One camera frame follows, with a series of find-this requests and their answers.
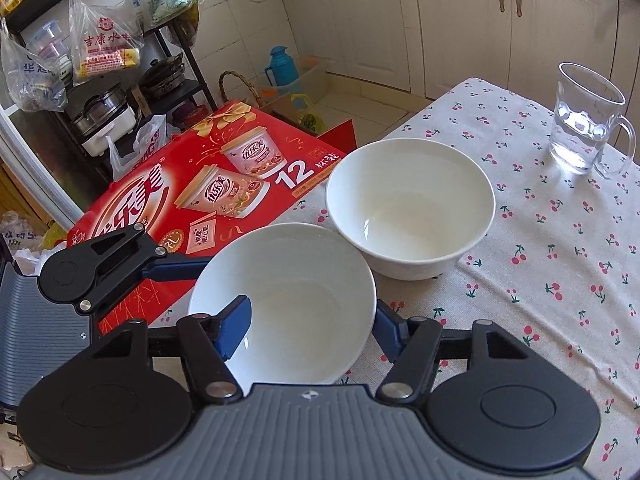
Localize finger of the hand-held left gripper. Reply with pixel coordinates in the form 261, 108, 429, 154
75, 224, 216, 314

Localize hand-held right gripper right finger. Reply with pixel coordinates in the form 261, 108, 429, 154
374, 299, 546, 406

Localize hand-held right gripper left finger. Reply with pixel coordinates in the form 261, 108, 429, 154
85, 294, 254, 405

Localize white bowl with pink flowers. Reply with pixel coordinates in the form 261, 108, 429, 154
187, 223, 377, 386
326, 138, 496, 281

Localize red printed cardboard box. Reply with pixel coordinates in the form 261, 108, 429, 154
66, 101, 357, 337

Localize white plastic bag red print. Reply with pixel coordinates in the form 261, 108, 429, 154
107, 115, 168, 181

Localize white electric cooker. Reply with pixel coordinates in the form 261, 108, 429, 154
80, 105, 141, 156

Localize cherry print tablecloth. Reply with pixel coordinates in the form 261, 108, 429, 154
292, 77, 640, 480

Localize black metal shelf rack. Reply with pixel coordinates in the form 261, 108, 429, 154
0, 0, 211, 211

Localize steel pot with lid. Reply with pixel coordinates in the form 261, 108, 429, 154
70, 85, 128, 133

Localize black cooking pan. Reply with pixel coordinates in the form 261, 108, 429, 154
139, 52, 186, 101

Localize wicker basket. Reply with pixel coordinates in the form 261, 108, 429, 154
217, 71, 264, 111

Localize yellow green plastic bag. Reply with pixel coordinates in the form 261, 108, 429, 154
290, 92, 324, 132

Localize blue thermos jug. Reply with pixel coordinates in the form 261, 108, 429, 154
264, 46, 301, 92

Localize clear plastic bag red print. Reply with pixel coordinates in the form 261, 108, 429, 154
67, 0, 146, 86

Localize clear plastic bag blue print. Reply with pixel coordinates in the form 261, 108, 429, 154
0, 20, 68, 113

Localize clear plastic storage bin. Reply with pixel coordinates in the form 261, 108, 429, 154
295, 55, 334, 98

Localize stack of clear plastic cups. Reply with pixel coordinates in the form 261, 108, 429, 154
27, 19, 73, 81

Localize clear glass mug with water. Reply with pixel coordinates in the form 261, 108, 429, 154
550, 62, 640, 179

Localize white kitchen cabinets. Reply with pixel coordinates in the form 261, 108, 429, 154
270, 0, 640, 106

